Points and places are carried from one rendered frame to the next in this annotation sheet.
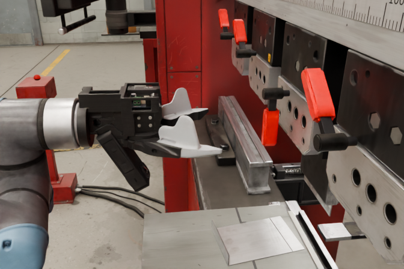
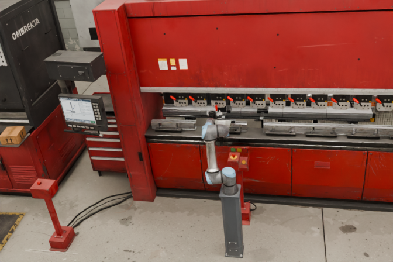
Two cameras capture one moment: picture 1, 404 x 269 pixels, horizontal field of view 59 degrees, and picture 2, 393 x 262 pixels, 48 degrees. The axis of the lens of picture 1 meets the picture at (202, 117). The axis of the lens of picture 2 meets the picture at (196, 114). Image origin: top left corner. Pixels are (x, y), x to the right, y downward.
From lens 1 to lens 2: 4.20 m
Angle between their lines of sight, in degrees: 61
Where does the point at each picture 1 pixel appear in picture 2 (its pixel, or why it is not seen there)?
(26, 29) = not seen: outside the picture
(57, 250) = (113, 237)
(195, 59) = (142, 114)
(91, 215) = (93, 226)
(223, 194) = (193, 133)
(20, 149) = not seen: hidden behind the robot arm
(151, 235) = not seen: hidden behind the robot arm
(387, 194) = (241, 102)
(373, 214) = (240, 105)
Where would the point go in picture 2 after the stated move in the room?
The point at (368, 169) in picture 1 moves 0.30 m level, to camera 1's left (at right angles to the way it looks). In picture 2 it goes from (238, 102) to (230, 117)
